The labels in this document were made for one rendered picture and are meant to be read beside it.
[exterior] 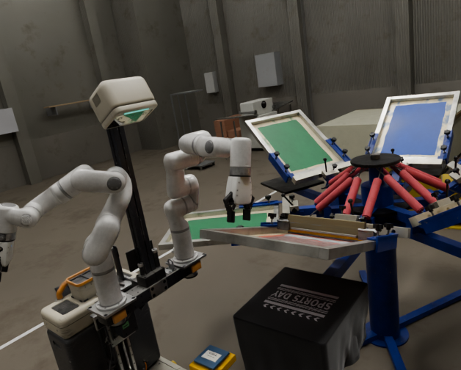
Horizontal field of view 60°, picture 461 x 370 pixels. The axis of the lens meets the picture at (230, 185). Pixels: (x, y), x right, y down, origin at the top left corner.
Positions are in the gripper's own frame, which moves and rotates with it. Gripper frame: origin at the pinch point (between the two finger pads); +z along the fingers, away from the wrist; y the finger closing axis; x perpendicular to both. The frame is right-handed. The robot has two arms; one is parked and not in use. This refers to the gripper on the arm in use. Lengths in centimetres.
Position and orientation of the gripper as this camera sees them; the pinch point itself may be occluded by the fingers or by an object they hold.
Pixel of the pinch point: (238, 218)
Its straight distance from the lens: 141.8
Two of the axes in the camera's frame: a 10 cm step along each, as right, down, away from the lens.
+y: -6.2, 0.1, -7.8
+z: -0.3, 10.0, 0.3
